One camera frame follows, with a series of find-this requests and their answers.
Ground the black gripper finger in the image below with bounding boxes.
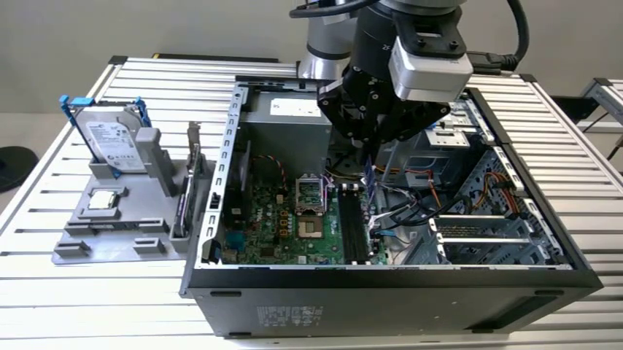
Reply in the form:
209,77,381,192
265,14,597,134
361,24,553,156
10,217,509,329
372,100,452,154
316,69,385,154

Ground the black RAM slot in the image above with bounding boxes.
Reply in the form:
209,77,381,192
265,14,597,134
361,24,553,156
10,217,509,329
349,187,365,264
344,187,358,264
338,187,353,264

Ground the grey metal drive cage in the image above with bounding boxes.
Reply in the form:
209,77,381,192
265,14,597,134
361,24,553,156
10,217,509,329
372,90,488,183

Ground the grey power supply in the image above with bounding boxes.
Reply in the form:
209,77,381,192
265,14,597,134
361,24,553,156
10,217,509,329
237,90,334,172

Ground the metal socket cover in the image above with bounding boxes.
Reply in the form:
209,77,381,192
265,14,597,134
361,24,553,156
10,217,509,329
294,174,325,216

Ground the black case fan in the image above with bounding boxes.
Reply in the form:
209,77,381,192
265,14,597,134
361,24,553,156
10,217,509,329
226,140,253,222

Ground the CPU socket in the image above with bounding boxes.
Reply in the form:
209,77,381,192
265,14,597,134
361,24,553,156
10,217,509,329
297,214,325,238

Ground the green motherboard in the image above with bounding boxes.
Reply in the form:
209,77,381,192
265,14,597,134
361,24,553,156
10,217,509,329
221,174,390,265

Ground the hard disk in blue carrier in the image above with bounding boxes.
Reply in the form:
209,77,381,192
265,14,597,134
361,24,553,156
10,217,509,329
58,93,152,179

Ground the grey parts rack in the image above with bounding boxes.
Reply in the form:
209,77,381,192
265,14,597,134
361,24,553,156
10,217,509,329
50,127,217,265

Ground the black PC case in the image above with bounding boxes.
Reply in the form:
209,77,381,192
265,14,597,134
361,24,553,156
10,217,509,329
178,74,604,340

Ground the silver CPU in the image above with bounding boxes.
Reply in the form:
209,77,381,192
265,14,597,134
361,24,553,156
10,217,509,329
86,189,117,209

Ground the black round stand base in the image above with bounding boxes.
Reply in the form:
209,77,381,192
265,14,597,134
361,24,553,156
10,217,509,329
0,145,40,194

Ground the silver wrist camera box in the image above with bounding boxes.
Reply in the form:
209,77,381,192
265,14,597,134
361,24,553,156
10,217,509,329
386,36,473,103

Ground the orange power wire bundle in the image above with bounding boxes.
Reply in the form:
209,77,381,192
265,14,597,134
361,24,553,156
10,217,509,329
478,171,520,222

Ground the twisted fan wire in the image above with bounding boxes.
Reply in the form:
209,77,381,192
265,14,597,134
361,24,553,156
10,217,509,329
249,155,289,193

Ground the silver slot cover bracket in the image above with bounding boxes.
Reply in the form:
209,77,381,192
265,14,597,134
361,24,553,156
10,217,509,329
438,237,532,246
433,214,508,222

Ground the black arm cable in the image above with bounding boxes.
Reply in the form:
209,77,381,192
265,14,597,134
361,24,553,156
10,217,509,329
466,0,530,76

